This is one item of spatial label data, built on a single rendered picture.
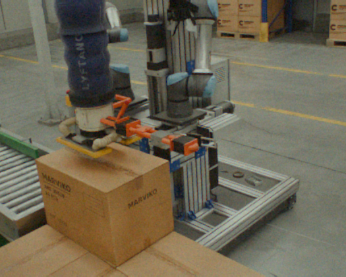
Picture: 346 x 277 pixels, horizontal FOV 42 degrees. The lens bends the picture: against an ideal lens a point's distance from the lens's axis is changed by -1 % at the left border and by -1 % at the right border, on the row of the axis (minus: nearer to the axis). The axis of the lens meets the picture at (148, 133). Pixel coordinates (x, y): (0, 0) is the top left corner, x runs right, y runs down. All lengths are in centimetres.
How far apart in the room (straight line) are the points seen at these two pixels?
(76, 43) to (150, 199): 81
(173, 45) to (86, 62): 77
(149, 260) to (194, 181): 95
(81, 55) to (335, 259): 207
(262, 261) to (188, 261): 99
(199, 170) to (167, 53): 83
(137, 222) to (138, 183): 20
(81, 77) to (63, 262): 90
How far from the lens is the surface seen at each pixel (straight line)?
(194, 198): 310
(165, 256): 225
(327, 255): 323
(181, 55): 272
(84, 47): 205
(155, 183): 221
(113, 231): 211
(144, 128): 196
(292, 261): 314
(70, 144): 224
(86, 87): 209
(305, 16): 1101
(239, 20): 1044
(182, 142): 177
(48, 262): 235
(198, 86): 245
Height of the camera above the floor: 189
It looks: 21 degrees down
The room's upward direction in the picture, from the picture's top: 5 degrees counter-clockwise
